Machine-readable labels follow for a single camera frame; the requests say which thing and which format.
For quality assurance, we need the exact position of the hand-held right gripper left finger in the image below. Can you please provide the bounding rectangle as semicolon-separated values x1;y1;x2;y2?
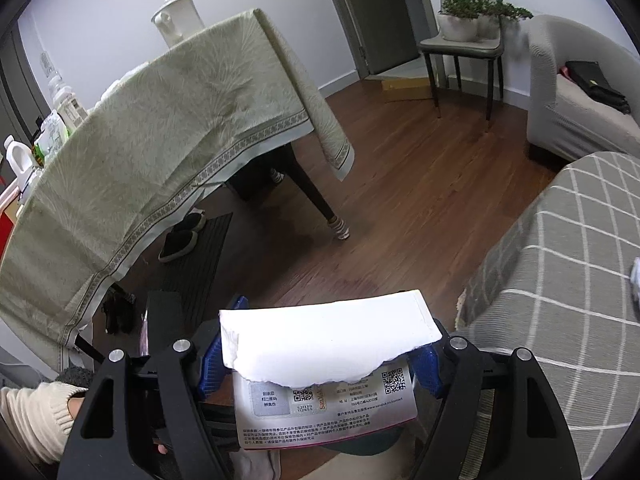
59;296;249;480

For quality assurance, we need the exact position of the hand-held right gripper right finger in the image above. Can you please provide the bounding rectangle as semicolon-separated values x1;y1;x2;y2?
407;317;583;480

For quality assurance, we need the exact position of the white cardboard box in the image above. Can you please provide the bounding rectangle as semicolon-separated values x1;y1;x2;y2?
219;289;446;453

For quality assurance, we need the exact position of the black ribbed floor mat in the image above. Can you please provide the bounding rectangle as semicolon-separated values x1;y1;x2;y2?
145;212;234;321

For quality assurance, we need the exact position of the pair of black shoes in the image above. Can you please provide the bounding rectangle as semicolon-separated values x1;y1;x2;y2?
101;292;136;336

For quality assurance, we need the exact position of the dark grey slipper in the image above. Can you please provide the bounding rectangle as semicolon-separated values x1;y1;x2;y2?
172;211;207;233
158;230;199;263

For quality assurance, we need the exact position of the grey checked tablecloth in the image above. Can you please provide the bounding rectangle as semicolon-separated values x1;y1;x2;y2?
455;151;640;480

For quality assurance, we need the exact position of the dark wooden table leg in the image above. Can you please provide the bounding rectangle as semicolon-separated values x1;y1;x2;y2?
282;140;351;241

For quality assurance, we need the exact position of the red box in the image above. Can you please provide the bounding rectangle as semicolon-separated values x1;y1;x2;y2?
0;185;23;261

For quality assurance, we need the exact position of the flat cardboard sheet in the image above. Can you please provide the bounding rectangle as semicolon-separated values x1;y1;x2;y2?
381;76;433;103

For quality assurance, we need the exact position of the green snack packet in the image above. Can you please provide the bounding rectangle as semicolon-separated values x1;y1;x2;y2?
32;112;71;166

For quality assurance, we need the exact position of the grey armchair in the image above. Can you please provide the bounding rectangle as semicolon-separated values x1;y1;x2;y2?
526;14;640;163

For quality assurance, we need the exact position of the white plastic jug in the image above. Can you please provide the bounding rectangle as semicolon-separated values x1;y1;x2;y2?
4;135;38;181

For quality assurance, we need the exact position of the grey dining chair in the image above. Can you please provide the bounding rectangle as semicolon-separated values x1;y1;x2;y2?
417;0;506;133

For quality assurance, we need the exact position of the black handbag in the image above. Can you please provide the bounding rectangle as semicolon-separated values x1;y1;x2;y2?
565;60;632;115

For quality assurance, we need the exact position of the potted plant large white pot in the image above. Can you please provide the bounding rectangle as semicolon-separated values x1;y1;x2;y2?
438;0;493;42

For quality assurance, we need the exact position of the white kettle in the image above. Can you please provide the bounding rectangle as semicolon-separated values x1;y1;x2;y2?
151;0;206;50

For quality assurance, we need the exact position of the grey door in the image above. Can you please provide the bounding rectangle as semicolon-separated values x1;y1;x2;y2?
350;0;423;76

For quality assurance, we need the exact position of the potted plant small white pot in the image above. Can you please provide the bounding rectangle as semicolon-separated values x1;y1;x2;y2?
475;0;533;38

